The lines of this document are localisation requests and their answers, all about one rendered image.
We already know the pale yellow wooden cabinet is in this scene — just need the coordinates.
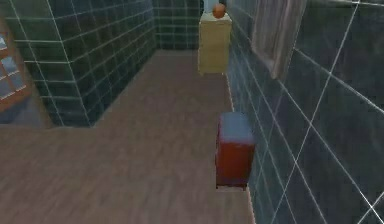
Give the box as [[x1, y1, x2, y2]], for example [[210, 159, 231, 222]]
[[197, 12, 233, 76]]

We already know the red cabinet with grey top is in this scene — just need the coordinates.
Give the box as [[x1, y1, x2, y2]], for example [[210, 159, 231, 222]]
[[215, 111, 256, 192]]

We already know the orange basketball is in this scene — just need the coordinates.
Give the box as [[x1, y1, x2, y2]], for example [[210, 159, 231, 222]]
[[212, 3, 227, 20]]

